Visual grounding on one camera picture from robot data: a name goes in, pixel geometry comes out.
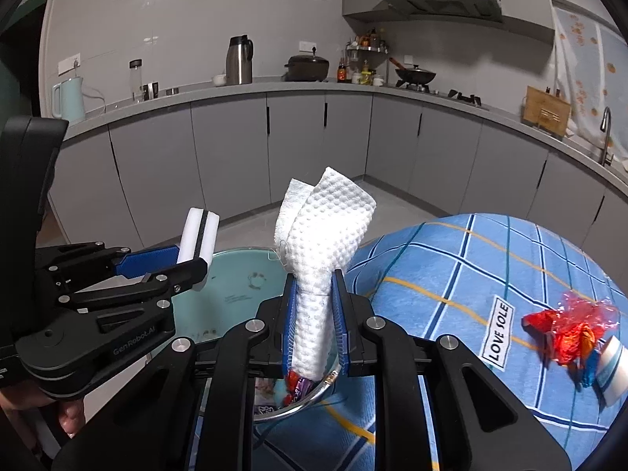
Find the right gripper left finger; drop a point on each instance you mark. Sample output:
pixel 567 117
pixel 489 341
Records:
pixel 190 409

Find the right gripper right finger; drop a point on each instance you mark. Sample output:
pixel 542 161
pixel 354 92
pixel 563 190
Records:
pixel 437 404

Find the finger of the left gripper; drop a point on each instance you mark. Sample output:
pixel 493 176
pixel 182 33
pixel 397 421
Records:
pixel 136 264
pixel 154 286

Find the white black sponge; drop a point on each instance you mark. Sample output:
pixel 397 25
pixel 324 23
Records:
pixel 196 248

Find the orange blue snack wrapper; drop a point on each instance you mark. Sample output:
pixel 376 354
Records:
pixel 581 347

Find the red foam net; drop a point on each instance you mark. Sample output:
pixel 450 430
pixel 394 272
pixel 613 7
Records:
pixel 542 323

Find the white paper cup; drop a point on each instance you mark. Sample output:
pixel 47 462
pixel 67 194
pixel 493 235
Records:
pixel 612 371

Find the pink cellophane wrapper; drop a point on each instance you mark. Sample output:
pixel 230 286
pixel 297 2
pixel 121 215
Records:
pixel 573 309

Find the purple foil wrapper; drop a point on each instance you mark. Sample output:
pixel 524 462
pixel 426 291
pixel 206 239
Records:
pixel 271 395

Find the white paper towel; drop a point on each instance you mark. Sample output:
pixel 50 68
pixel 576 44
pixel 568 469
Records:
pixel 318 229

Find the dark kitchen faucet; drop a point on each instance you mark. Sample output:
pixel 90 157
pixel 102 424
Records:
pixel 606 123

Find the person's left hand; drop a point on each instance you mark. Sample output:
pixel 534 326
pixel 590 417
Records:
pixel 26 396

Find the teal metal bucket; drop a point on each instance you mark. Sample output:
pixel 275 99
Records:
pixel 238 281

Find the grey lower cabinets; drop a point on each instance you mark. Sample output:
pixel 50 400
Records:
pixel 129 175

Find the blue plaid tablecloth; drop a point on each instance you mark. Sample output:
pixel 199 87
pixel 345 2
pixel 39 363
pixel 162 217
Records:
pixel 470 342

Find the mint electric kettle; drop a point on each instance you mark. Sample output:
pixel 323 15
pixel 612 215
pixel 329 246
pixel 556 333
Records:
pixel 67 100

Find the clear glass bottle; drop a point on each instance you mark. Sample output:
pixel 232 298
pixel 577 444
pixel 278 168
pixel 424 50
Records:
pixel 136 80

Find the steel thermos jug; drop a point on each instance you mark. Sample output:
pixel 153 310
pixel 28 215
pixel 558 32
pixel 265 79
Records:
pixel 239 60

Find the black rice cooker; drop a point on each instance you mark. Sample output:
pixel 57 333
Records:
pixel 307 67

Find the spice rack with bottles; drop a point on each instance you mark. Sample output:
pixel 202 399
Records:
pixel 365 60

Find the wooden knife block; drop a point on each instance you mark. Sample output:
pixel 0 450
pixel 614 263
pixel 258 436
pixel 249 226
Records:
pixel 546 111

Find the black wok on stove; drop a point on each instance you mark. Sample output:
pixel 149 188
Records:
pixel 411 76

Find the gas stove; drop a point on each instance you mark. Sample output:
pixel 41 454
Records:
pixel 448 94

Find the orange print curtain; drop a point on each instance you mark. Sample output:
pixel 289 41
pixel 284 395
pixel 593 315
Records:
pixel 591 73

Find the black range hood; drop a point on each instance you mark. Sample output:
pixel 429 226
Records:
pixel 486 10

